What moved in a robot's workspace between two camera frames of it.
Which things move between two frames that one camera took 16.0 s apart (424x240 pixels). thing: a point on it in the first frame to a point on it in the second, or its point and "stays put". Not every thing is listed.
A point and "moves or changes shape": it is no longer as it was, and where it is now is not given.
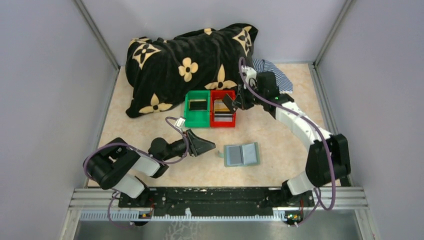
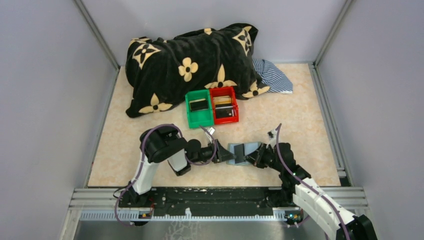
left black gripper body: (192, 148) to (218, 158)
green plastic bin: (197, 119) moves or changes shape
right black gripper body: (249, 99) to (265, 157)
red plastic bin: (219, 95) moves or changes shape
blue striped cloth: (261, 65) stays put
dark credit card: (228, 101) to (224, 111)
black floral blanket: (157, 73) stays put
